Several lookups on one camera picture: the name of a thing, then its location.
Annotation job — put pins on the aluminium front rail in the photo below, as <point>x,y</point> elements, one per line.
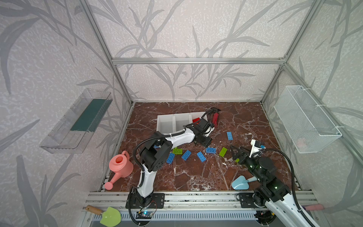
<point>191,205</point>

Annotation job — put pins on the right circuit board wiring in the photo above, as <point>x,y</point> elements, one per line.
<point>265,218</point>

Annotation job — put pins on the purple toy shovel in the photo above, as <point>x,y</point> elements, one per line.
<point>314,207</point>

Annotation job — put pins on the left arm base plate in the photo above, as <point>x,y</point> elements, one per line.
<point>136,201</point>

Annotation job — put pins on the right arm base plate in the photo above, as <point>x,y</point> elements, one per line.
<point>246,200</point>

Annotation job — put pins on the blue lego studs up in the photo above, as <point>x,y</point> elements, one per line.
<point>201,156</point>

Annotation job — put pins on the blue lego centre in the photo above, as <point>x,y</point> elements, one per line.
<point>186,155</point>

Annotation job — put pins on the green lego hollow up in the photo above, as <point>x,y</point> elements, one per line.
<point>177,151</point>

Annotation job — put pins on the white wire basket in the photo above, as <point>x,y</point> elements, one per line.
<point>307,124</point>

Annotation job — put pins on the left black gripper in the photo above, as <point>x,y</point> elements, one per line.
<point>207,120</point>

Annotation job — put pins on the left circuit board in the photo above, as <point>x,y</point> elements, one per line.
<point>145,214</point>

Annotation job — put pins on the blue lego hollow right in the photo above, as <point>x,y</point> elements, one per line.
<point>210,150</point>

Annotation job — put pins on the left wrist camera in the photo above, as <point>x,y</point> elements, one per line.
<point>205,127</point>

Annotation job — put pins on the white bin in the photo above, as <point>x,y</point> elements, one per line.
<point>195,115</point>
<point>166,123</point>
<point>180,120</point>

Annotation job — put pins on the red lego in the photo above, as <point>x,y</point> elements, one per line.
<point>195,120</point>

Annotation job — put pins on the red spray bottle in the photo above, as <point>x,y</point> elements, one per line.
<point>215,116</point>

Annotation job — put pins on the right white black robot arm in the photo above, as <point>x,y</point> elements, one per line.
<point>272,193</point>

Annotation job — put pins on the light blue toy shovel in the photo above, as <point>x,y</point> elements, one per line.
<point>241,183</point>

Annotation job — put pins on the white middle bin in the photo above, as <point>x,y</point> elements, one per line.
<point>180,120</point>

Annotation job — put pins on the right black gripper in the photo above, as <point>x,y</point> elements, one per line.
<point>241,154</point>

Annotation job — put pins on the white left bin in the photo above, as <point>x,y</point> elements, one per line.
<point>166,123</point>

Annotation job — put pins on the blue lego lower left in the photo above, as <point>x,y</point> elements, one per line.
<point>170,158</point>

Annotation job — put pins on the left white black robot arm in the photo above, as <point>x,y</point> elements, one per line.
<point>151,154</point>

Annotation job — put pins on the light blue lego far right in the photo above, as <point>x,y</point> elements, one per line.
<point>229,136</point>

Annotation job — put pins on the pink watering can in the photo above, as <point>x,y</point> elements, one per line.
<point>121,166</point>

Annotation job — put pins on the green toy shovel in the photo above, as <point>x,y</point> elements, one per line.
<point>111,217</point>

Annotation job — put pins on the white right bin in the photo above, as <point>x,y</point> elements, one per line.
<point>195,115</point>

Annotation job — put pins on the clear plastic wall tray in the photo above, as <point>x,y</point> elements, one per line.
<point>73,132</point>

